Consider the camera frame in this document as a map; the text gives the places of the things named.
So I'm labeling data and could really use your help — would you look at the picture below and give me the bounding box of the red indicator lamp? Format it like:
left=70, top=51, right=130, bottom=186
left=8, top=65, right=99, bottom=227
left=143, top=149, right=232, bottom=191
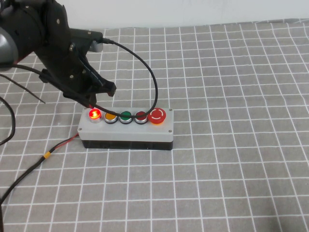
left=88, top=108, right=102, bottom=124

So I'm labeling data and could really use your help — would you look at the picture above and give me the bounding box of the thin black cable tie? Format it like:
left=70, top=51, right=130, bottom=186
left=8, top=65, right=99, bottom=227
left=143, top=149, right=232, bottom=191
left=0, top=73, right=47, bottom=104

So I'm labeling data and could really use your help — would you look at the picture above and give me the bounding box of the grey white checked tablecloth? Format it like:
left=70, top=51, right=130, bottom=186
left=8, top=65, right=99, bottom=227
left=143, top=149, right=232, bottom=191
left=0, top=19, right=309, bottom=232

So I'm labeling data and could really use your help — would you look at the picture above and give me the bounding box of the yellow round push button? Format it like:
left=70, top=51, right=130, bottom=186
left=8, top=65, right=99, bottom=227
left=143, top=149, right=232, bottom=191
left=104, top=111, right=118, bottom=125

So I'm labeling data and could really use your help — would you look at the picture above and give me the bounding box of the red mushroom emergency stop button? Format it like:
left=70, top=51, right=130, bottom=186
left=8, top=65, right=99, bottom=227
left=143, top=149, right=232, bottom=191
left=147, top=107, right=167, bottom=125

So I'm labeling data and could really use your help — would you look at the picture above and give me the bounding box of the dark red round push button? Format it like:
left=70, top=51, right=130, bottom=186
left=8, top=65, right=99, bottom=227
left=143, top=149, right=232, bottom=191
left=134, top=111, right=148, bottom=125

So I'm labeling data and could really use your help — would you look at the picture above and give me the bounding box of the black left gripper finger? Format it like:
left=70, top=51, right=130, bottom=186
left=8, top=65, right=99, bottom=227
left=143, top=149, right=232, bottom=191
left=63, top=91, right=98, bottom=108
left=83, top=63, right=117, bottom=97

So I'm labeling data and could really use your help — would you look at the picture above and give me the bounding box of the green round push button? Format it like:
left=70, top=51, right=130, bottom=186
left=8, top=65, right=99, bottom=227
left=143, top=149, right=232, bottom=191
left=119, top=110, right=133, bottom=125

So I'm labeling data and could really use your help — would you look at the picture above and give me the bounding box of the grey black button control box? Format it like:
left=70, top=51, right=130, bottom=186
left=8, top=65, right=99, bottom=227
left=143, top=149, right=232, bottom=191
left=77, top=106, right=175, bottom=151

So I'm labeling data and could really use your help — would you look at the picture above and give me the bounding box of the black looped cable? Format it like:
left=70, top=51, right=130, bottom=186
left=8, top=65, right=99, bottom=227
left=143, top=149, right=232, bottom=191
left=0, top=96, right=16, bottom=146

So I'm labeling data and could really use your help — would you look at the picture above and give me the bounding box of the red black power cable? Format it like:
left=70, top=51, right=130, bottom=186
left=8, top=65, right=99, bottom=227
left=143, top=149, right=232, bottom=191
left=0, top=133, right=80, bottom=208

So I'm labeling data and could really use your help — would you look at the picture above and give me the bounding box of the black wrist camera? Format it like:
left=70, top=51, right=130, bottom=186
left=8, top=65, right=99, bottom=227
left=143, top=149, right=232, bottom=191
left=70, top=28, right=104, bottom=53

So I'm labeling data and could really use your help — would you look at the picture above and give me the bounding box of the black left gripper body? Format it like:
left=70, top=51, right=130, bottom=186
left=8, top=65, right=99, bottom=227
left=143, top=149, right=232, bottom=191
left=36, top=0, right=102, bottom=97

